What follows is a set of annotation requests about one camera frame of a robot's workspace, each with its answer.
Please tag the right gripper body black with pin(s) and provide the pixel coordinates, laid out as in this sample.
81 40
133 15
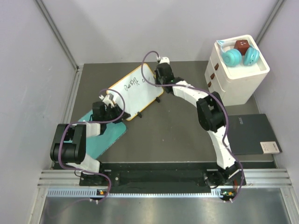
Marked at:
158 80

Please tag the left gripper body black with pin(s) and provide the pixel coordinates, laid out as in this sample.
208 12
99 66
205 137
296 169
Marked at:
111 113

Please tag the yellow framed whiteboard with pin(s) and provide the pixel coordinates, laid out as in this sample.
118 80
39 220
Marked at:
133 93

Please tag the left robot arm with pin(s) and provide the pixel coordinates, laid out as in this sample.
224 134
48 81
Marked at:
77 145

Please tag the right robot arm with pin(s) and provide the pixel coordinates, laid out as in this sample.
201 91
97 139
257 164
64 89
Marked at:
211 115

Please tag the teal plastic mat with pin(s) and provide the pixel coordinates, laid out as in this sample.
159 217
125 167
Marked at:
97 145

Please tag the teal headphones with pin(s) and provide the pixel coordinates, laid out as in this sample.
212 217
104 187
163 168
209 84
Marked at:
233 57

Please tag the brown cube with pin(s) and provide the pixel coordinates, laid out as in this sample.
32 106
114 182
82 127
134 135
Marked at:
242 46

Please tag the black notebook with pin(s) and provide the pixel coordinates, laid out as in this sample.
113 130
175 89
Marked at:
247 131

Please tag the white label card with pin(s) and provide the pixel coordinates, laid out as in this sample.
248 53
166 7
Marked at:
269 147

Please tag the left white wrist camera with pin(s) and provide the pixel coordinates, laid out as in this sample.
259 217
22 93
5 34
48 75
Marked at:
108 99

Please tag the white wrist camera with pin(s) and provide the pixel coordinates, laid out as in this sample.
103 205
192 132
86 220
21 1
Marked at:
161 60
108 99

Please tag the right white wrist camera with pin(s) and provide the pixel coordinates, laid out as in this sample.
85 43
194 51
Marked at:
161 60

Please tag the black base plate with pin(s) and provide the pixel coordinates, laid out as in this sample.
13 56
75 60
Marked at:
165 177

